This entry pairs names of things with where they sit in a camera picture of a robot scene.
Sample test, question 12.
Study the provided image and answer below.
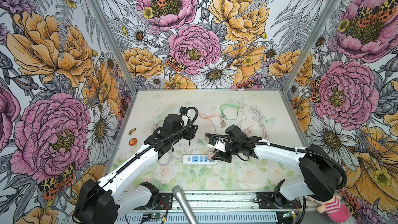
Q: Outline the pink multi-head USB cable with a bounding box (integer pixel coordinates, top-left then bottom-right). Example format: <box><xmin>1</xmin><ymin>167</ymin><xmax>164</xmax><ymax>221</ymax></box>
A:
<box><xmin>197</xmin><ymin>111</ymin><xmax>228</xmax><ymax>133</ymax></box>

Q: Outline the pink USB charger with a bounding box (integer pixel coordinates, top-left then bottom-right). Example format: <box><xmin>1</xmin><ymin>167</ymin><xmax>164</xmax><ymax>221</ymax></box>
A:
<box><xmin>207</xmin><ymin>152</ymin><xmax>215</xmax><ymax>161</ymax></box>

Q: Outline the green USB cable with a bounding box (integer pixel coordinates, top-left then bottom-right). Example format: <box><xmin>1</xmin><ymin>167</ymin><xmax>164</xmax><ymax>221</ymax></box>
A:
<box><xmin>220</xmin><ymin>103</ymin><xmax>240</xmax><ymax>121</ymax></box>

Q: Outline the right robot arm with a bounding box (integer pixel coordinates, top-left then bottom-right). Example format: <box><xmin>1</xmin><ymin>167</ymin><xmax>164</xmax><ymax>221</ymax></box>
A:
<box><xmin>205</xmin><ymin>125</ymin><xmax>347</xmax><ymax>207</ymax></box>

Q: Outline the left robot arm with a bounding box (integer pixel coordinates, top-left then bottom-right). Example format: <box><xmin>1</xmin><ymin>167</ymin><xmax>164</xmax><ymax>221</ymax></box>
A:
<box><xmin>73</xmin><ymin>107</ymin><xmax>198</xmax><ymax>224</ymax></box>

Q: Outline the white blue power strip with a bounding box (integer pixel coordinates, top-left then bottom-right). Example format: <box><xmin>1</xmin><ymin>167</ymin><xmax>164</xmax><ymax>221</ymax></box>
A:
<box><xmin>182</xmin><ymin>154</ymin><xmax>217</xmax><ymax>166</ymax></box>

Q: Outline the clown sticker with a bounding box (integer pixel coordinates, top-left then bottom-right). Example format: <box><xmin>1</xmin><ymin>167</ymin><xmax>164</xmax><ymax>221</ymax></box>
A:
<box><xmin>128</xmin><ymin>128</ymin><xmax>136</xmax><ymax>136</ymax></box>

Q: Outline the red round sticker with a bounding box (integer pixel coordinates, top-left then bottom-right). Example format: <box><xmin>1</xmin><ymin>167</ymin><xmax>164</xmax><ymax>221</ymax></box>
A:
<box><xmin>129</xmin><ymin>138</ymin><xmax>137</xmax><ymax>146</ymax></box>

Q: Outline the silver microphone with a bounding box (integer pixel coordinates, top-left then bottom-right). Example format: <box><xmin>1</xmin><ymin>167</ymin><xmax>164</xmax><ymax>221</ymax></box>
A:
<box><xmin>172</xmin><ymin>185</ymin><xmax>199</xmax><ymax>224</ymax></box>

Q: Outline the small green circuit board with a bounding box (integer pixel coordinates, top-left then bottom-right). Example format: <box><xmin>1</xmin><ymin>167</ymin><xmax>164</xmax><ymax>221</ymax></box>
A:
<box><xmin>141</xmin><ymin>213</ymin><xmax>166</xmax><ymax>224</ymax></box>

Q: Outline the pink plush toy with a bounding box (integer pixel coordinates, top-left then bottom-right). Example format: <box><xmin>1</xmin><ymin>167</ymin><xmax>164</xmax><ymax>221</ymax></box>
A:
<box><xmin>308</xmin><ymin>195</ymin><xmax>351</xmax><ymax>223</ymax></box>

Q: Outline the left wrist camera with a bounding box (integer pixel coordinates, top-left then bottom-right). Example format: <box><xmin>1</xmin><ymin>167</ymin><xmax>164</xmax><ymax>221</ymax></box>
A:
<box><xmin>179</xmin><ymin>106</ymin><xmax>190</xmax><ymax>125</ymax></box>

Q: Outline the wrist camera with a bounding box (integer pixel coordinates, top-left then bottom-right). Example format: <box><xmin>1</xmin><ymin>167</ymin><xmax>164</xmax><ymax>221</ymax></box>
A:
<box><xmin>179</xmin><ymin>106</ymin><xmax>190</xmax><ymax>125</ymax></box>
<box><xmin>207</xmin><ymin>139</ymin><xmax>226</xmax><ymax>152</ymax></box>

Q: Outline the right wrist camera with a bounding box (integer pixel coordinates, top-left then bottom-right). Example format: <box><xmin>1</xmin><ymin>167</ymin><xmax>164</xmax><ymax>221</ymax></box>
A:
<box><xmin>207</xmin><ymin>139</ymin><xmax>226</xmax><ymax>152</ymax></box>

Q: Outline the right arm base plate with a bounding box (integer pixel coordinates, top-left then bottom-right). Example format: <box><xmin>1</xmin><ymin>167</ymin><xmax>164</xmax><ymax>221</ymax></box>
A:
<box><xmin>256</xmin><ymin>191</ymin><xmax>302</xmax><ymax>209</ymax></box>

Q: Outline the aluminium front rail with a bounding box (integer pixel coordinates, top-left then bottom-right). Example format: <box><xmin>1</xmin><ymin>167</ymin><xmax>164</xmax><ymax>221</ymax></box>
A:
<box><xmin>114</xmin><ymin>191</ymin><xmax>323</xmax><ymax>224</ymax></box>

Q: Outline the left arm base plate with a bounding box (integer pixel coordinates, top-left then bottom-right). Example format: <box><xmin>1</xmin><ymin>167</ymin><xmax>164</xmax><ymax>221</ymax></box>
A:
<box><xmin>134</xmin><ymin>192</ymin><xmax>174</xmax><ymax>211</ymax></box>

